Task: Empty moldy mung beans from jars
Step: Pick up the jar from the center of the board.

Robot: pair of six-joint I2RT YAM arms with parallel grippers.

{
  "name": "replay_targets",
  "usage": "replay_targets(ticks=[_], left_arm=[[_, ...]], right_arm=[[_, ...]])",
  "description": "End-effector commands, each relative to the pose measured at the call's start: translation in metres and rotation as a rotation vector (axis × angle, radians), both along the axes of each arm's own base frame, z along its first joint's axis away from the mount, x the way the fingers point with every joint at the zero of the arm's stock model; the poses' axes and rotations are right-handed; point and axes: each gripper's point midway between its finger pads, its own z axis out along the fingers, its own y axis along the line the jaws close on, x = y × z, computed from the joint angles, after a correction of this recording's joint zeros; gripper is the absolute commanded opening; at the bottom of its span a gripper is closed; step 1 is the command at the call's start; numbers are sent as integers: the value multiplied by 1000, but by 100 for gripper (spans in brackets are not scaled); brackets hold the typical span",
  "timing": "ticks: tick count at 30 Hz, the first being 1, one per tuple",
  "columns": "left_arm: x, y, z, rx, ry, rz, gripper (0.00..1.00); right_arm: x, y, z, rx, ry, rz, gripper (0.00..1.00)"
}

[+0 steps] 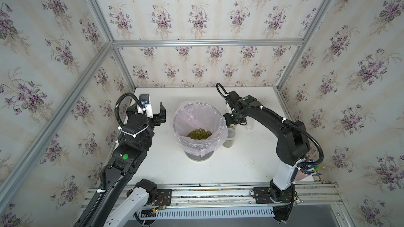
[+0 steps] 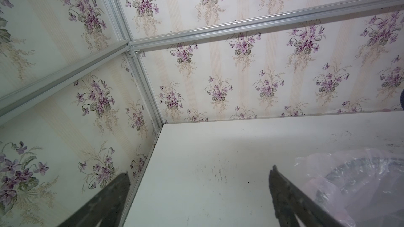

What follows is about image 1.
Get clear jar with mung beans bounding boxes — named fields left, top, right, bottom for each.
left=245, top=117, right=254, bottom=130

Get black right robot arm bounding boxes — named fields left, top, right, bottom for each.
left=220, top=91, right=311, bottom=202

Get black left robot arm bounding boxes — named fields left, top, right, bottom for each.
left=75, top=94, right=166, bottom=227

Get mung beans in bin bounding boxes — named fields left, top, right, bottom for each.
left=187, top=129, right=212, bottom=140

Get mesh bin with plastic bag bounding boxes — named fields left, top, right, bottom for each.
left=173, top=101, right=228, bottom=162

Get open clear jar middle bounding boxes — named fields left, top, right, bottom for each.
left=223, top=128, right=236, bottom=148

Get pink pen holder cup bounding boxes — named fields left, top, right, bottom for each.
left=295, top=169, right=311, bottom=181

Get pens in holder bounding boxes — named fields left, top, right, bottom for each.
left=299, top=165, right=324, bottom=176

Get aluminium frame crossbar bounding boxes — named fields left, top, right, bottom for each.
left=112, top=38, right=304, bottom=47

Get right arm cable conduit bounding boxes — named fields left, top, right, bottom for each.
left=216, top=82, right=325, bottom=167

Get aluminium frame post left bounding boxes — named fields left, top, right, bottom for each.
left=86, top=0, right=136, bottom=92

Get aluminium frame post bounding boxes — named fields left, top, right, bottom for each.
left=86, top=0, right=136, bottom=92
left=276, top=0, right=334, bottom=90

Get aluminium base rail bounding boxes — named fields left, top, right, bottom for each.
left=81, top=182, right=342, bottom=221

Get aluminium frame post right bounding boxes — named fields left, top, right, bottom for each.
left=276, top=0, right=334, bottom=90

